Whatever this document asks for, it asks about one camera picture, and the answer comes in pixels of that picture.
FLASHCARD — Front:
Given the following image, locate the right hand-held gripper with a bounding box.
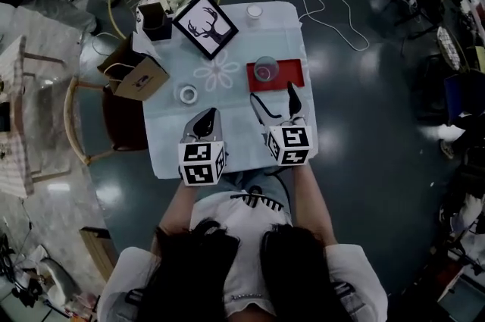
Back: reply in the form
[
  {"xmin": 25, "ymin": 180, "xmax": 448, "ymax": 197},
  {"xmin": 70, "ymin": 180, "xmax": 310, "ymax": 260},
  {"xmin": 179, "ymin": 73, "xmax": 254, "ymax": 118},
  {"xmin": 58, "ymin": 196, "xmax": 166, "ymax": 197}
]
[{"xmin": 249, "ymin": 80, "xmax": 314, "ymax": 167}]

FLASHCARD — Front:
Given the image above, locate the white tape roll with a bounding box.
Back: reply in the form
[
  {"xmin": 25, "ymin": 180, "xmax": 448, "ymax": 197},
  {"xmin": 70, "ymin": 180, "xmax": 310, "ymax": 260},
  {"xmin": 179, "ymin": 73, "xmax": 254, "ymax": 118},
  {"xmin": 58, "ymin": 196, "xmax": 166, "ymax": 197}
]
[{"xmin": 178, "ymin": 84, "xmax": 199, "ymax": 105}]

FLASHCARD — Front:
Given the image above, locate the pale floral tablecloth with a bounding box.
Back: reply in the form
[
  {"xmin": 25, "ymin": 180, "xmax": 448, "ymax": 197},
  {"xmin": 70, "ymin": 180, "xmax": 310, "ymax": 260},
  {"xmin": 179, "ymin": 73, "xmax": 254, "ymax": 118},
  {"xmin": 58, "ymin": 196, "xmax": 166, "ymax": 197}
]
[{"xmin": 133, "ymin": 0, "xmax": 319, "ymax": 180}]

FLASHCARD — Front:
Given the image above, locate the white cable on floor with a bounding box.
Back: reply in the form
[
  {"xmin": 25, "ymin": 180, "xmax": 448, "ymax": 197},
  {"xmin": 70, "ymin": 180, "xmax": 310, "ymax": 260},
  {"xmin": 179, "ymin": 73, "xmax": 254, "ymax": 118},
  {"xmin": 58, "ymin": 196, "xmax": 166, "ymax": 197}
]
[{"xmin": 298, "ymin": 0, "xmax": 421, "ymax": 52}]

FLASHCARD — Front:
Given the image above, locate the clear glass cup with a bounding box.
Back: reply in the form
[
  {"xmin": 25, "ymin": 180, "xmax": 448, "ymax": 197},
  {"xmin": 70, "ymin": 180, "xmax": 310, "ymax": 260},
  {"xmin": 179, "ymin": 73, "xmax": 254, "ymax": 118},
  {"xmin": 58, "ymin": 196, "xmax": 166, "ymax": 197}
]
[{"xmin": 253, "ymin": 55, "xmax": 280, "ymax": 82}]

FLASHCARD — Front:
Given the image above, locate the red tray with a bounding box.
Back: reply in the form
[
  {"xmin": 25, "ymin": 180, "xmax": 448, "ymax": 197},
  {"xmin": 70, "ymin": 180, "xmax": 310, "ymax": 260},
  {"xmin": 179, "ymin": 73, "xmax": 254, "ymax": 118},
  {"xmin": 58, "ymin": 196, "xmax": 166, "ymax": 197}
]
[{"xmin": 246, "ymin": 58, "xmax": 306, "ymax": 93}]

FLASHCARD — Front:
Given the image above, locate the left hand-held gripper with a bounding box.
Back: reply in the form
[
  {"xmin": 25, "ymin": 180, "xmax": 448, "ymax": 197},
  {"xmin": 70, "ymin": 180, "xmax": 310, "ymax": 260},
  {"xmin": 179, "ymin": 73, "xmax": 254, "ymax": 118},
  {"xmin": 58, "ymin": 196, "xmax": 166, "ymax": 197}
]
[{"xmin": 177, "ymin": 108, "xmax": 227, "ymax": 186}]

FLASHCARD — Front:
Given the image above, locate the person's right forearm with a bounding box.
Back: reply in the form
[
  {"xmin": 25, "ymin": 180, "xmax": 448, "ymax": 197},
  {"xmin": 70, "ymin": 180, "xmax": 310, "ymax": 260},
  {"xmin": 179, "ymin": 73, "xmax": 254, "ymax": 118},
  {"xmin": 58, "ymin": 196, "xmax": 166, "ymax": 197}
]
[{"xmin": 286, "ymin": 160, "xmax": 338, "ymax": 246}]

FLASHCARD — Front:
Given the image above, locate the black pen holder box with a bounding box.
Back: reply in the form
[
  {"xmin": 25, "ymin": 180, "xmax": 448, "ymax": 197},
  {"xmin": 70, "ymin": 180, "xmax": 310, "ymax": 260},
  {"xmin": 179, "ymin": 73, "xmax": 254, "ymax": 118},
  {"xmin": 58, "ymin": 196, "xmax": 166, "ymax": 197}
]
[{"xmin": 136, "ymin": 2, "xmax": 174, "ymax": 42}]

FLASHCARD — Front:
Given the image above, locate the person's left forearm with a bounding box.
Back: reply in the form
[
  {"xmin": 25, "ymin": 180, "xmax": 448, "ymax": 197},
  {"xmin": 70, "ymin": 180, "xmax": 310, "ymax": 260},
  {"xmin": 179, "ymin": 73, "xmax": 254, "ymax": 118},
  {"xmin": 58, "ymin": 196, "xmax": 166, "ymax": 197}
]
[{"xmin": 150, "ymin": 176, "xmax": 208, "ymax": 253}]

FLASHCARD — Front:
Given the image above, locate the wooden chair with dark seat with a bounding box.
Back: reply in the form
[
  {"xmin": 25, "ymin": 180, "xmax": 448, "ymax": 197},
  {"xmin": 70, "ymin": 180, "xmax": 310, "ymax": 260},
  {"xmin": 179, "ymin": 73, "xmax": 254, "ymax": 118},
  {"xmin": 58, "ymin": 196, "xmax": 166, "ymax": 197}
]
[{"xmin": 63, "ymin": 74, "xmax": 149, "ymax": 167}]

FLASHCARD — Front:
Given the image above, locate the brown paper bag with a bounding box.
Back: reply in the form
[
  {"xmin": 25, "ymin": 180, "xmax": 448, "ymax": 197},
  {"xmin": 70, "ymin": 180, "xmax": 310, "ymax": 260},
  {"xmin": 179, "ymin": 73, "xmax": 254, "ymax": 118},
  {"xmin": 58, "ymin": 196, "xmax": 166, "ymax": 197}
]
[{"xmin": 97, "ymin": 33, "xmax": 171, "ymax": 102}]

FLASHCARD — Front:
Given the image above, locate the framed deer picture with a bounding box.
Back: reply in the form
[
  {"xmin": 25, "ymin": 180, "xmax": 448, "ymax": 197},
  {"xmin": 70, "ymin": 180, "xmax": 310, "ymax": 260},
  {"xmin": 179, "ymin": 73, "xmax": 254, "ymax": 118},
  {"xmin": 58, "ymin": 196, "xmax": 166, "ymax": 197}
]
[{"xmin": 172, "ymin": 0, "xmax": 239, "ymax": 61}]

